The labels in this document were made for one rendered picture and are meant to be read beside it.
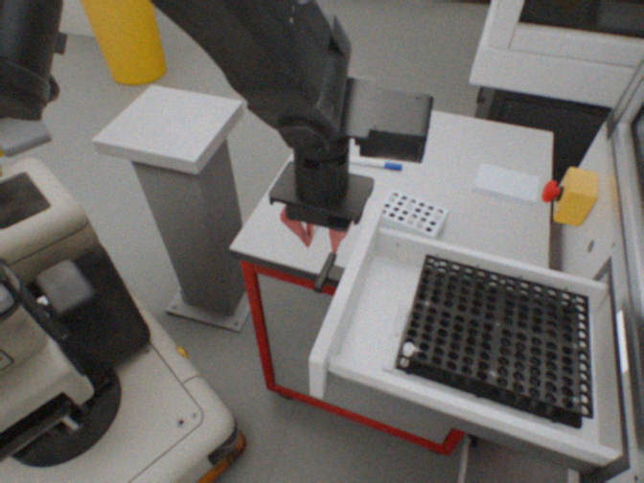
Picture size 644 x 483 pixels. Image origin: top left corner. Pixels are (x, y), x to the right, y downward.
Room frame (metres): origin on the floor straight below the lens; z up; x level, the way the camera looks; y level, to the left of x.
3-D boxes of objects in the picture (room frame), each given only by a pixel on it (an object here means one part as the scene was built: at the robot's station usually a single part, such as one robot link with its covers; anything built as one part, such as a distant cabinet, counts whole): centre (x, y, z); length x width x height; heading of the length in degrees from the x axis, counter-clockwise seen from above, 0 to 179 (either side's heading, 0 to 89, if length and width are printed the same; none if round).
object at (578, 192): (0.58, -0.45, 0.88); 0.07 x 0.05 x 0.07; 160
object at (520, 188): (0.74, -0.41, 0.77); 0.13 x 0.09 x 0.02; 66
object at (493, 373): (0.31, -0.24, 0.87); 0.22 x 0.18 x 0.06; 70
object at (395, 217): (0.63, -0.19, 0.78); 0.12 x 0.08 x 0.04; 59
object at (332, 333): (0.38, -0.05, 0.87); 0.29 x 0.02 x 0.11; 160
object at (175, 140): (1.01, 0.38, 0.38); 0.30 x 0.30 x 0.76; 73
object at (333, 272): (0.39, -0.02, 0.91); 0.07 x 0.04 x 0.01; 160
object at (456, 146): (0.75, -0.21, 0.38); 0.62 x 0.58 x 0.76; 160
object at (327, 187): (0.36, 0.00, 1.11); 0.10 x 0.07 x 0.07; 70
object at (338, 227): (0.36, -0.01, 1.04); 0.07 x 0.07 x 0.09; 70
